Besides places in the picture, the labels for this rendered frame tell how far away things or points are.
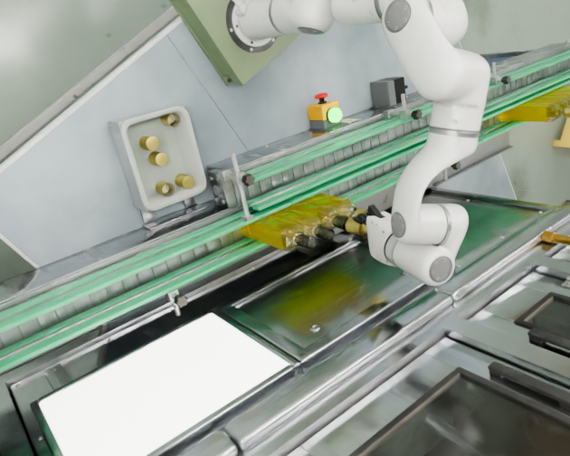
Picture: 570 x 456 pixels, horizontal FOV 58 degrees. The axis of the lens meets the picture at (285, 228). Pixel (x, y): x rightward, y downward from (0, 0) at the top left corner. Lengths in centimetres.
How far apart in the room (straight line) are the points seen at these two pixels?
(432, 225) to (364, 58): 95
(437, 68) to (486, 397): 54
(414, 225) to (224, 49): 71
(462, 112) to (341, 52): 86
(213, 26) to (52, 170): 51
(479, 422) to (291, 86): 106
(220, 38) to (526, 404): 103
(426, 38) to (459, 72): 7
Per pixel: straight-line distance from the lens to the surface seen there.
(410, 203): 91
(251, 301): 126
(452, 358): 105
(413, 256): 99
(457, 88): 87
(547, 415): 95
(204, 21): 136
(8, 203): 130
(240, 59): 139
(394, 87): 177
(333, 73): 169
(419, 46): 89
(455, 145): 92
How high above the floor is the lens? 202
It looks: 52 degrees down
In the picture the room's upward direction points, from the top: 107 degrees clockwise
